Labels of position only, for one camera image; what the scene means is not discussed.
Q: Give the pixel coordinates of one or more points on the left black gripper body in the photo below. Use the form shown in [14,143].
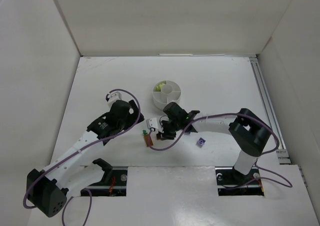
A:
[122,109]

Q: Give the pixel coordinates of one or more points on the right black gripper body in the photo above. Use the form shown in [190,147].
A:
[166,129]

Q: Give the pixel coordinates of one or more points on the lime green lego brick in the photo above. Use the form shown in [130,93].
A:
[158,88]
[162,83]

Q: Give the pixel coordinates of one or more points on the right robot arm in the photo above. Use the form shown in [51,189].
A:
[247,129]

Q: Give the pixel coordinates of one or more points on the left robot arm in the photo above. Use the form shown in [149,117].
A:
[50,189]

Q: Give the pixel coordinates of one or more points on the white round divided container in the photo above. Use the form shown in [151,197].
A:
[171,92]

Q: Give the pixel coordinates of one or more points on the purple lego brick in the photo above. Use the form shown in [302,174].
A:
[200,143]

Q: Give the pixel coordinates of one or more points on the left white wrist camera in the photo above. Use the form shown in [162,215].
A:
[112,97]

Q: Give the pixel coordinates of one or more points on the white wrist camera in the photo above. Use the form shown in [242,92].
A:
[112,97]
[153,124]

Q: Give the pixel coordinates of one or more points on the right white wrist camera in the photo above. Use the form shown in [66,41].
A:
[153,124]

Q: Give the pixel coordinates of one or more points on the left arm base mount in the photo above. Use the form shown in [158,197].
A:
[113,183]

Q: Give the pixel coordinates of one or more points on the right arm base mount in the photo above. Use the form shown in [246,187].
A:
[232,183]

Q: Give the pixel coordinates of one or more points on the aluminium rail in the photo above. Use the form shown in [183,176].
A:
[282,153]

